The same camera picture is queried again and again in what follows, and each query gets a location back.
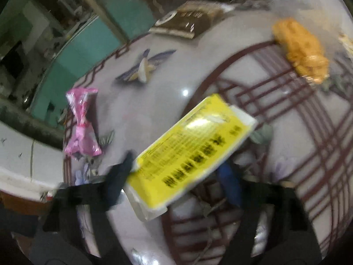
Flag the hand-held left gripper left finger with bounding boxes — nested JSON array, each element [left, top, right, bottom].
[[30, 150, 136, 265]]

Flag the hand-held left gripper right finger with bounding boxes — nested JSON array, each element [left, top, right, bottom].
[[215, 161, 324, 265]]

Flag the yellow box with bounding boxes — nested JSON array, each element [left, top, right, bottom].
[[122, 94, 259, 223]]

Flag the pink plastic wrapper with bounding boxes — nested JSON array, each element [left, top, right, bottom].
[[64, 87, 103, 157]]

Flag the clear bag of orange snacks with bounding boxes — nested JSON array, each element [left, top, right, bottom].
[[271, 17, 331, 85]]

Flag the olive metal pole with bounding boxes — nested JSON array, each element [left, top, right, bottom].
[[68, 0, 131, 42]]

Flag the dark brown packet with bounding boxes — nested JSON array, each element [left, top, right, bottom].
[[148, 1, 235, 40]]

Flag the beige printed booklet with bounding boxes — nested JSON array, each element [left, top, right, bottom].
[[339, 32, 353, 54]]

